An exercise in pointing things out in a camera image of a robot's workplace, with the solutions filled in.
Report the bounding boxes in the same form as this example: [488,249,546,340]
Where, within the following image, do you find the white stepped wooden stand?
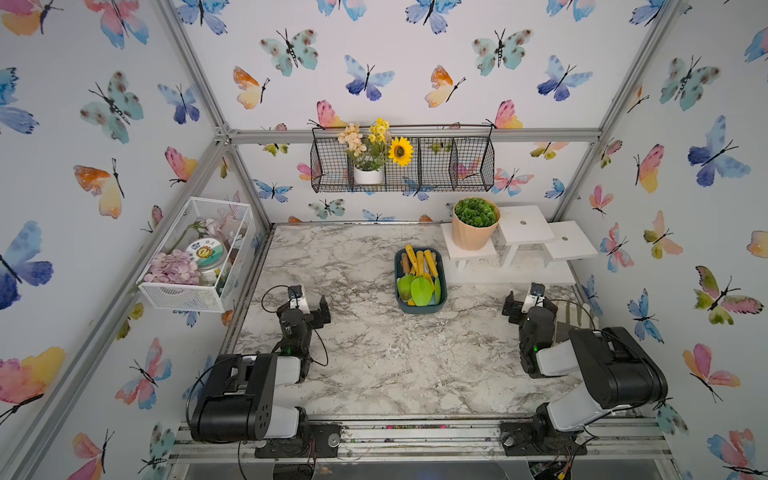
[441,205,598,286]

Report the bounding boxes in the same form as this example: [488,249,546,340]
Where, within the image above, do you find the terracotta pot green plant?
[452,197,501,251]

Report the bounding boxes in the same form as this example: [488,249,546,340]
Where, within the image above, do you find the round tin green lid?
[185,237,226,271]

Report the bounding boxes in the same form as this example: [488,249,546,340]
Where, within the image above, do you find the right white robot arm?
[500,283,668,456]

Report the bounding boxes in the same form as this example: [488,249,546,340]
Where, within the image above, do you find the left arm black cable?
[184,284,330,480]

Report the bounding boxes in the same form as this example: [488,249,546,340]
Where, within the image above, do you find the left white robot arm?
[187,296,331,446]

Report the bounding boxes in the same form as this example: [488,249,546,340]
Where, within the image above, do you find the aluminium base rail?
[170,416,672,465]

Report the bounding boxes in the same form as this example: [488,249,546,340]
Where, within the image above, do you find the black wire wall basket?
[310,124,496,197]

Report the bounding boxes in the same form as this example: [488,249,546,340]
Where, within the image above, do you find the white pot with flowers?
[337,118,415,186]

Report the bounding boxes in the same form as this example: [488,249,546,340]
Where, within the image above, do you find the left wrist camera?
[287,285,310,314]

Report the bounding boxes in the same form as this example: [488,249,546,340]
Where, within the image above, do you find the green shovel yellow handle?
[411,251,434,307]
[397,244,417,303]
[424,250,442,304]

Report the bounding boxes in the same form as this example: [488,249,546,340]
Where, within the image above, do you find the teal plastic storage box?
[394,244,448,315]

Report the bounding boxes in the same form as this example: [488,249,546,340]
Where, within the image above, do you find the pink artificial hydrangea flowers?
[143,249,201,285]

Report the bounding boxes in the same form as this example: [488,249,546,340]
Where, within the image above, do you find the white wire wall basket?
[137,197,256,313]

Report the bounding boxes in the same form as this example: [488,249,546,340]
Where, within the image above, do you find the green shovel wooden handle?
[400,252,412,276]

